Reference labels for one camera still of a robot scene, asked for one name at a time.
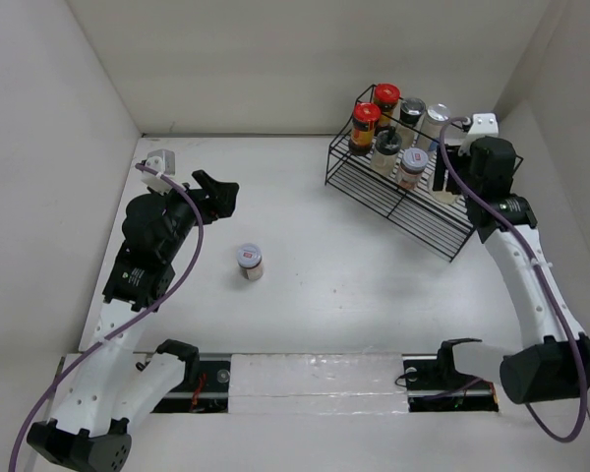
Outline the silver lid glass jar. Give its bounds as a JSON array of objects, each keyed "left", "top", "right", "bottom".
[{"left": 431, "top": 191, "right": 459, "bottom": 206}]

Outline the red lid sauce bottle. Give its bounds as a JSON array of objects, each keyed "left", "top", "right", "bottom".
[
  {"left": 373, "top": 83, "right": 401, "bottom": 134},
  {"left": 348, "top": 102, "right": 382, "bottom": 155}
]

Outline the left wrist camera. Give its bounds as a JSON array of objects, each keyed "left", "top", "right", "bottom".
[{"left": 138, "top": 148, "right": 175, "bottom": 194}]

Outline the black cap grinder bottle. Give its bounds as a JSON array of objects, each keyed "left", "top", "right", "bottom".
[{"left": 397, "top": 97, "right": 426, "bottom": 149}]

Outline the black knob grinder bottle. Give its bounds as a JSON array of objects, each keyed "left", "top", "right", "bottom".
[{"left": 370, "top": 128, "right": 401, "bottom": 177}]

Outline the white lid spice jar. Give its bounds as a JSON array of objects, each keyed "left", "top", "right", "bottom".
[
  {"left": 396, "top": 147, "right": 429, "bottom": 190},
  {"left": 236, "top": 243, "right": 264, "bottom": 281}
]

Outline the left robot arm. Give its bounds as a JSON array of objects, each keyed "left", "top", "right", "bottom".
[{"left": 25, "top": 165, "right": 239, "bottom": 471}]

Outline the black wire rack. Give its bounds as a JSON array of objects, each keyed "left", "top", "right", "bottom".
[{"left": 324, "top": 85, "right": 475, "bottom": 262}]

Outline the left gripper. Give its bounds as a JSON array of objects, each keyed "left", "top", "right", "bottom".
[{"left": 151, "top": 170, "right": 237, "bottom": 262}]

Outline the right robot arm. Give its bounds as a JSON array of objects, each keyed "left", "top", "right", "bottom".
[{"left": 435, "top": 137, "right": 590, "bottom": 404}]

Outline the silver lid blue label bottle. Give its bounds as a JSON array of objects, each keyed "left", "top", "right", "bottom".
[{"left": 415, "top": 103, "right": 451, "bottom": 153}]

